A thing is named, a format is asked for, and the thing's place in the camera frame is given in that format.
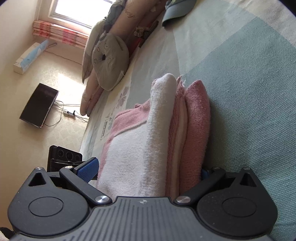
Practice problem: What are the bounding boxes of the white power strip on wall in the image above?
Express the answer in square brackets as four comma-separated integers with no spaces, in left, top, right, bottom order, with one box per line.
[63,111,76,118]

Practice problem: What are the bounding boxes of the floral cream rolled quilt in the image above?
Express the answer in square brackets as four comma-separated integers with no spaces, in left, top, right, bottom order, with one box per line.
[80,1,166,116]

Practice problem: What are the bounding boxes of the pink and white knit sweater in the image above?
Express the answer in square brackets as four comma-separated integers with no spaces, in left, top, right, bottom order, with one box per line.
[96,73,210,199]

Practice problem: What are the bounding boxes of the air conditioner with blue cover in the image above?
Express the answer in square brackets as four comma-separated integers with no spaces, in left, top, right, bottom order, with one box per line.
[13,40,57,75]

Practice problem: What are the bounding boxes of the window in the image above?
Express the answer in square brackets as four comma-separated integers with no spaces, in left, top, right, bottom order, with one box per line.
[50,0,115,28]

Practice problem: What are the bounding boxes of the grey folded cloth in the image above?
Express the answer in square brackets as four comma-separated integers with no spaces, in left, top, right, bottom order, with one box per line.
[103,0,127,33]

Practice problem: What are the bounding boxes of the left striped curtain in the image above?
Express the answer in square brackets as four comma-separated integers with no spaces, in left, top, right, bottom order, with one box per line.
[33,20,89,49]

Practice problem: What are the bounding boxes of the black hair clip with flower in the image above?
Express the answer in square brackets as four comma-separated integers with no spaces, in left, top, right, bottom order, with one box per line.
[133,21,159,48]

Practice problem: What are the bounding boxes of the grey pillow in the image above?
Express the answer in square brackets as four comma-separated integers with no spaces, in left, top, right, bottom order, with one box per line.
[82,18,106,83]

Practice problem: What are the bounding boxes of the grey cat face cushion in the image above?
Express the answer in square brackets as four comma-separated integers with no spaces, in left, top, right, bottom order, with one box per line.
[92,33,129,91]

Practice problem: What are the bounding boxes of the black device with round ports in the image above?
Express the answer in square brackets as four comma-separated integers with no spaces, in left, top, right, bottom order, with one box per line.
[47,145,83,172]

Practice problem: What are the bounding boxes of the blue baseball cap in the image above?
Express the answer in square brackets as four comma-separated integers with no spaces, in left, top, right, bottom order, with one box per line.
[162,0,197,27]

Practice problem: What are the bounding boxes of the black wall television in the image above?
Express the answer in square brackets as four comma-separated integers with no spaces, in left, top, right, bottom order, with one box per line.
[20,83,59,128]

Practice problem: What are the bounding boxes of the red stick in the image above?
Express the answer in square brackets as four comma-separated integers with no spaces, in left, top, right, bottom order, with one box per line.
[129,36,147,54]

